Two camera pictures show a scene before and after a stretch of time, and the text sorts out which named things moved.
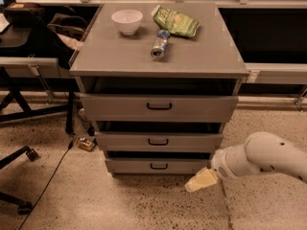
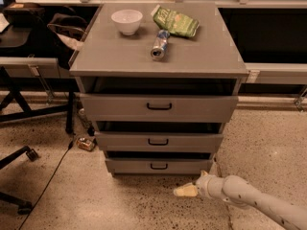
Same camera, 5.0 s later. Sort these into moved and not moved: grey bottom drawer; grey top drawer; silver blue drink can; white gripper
Moved: white gripper
Not moved: grey top drawer; grey bottom drawer; silver blue drink can
